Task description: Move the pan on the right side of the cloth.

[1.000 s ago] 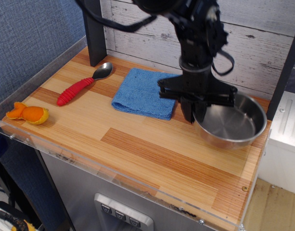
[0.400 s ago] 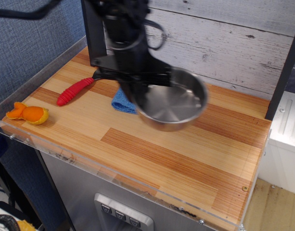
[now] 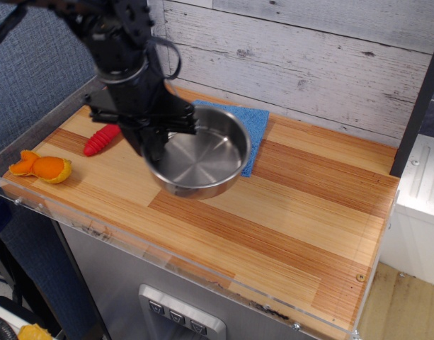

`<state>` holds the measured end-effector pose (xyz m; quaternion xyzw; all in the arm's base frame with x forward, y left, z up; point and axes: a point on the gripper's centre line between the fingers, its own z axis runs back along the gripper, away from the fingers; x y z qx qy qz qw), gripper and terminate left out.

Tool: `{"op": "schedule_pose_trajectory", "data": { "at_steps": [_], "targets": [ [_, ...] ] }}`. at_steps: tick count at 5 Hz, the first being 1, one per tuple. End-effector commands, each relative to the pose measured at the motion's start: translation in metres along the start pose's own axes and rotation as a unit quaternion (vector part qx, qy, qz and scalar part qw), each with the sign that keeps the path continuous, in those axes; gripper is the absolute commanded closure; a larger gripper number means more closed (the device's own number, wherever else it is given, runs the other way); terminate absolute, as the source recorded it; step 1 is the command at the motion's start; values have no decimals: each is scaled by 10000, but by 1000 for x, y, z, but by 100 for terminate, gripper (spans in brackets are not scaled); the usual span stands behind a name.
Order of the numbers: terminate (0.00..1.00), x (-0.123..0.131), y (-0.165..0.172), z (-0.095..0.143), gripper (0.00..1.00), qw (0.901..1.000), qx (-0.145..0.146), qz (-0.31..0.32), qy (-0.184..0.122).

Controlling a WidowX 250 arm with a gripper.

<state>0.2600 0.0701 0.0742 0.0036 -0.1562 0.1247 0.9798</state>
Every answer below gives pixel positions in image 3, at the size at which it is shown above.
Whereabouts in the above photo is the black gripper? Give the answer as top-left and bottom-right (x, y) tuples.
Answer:
(84, 69), (196, 162)

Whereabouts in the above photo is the stainless steel pot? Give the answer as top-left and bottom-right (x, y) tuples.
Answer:
(142, 105), (251, 200)

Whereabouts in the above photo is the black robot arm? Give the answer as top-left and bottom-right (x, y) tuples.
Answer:
(0, 1), (197, 162)

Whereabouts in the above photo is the blue folded cloth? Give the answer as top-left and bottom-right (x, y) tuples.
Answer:
(192, 100), (270, 177)

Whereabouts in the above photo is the orange plush fish toy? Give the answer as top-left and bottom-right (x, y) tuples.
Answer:
(8, 150), (72, 184)

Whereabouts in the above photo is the stainless steel cabinet front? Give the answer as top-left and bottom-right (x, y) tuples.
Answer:
(59, 222), (316, 340)

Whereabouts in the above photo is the clear acrylic table guard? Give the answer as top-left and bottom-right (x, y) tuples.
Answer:
(0, 52), (401, 340)

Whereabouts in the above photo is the silver control panel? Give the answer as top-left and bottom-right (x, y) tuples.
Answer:
(138, 284), (227, 339)

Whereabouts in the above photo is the yellow black object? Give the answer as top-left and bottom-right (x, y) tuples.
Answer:
(0, 317), (55, 340)

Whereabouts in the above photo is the white ribbed appliance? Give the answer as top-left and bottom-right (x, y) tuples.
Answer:
(379, 135), (434, 285)

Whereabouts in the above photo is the red handled metal spoon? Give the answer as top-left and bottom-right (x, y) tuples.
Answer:
(83, 124), (121, 157)

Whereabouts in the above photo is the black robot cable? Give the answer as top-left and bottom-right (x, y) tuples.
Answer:
(0, 6), (182, 81)

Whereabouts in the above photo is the right dark vertical post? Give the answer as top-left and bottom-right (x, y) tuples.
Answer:
(389, 53), (434, 178)

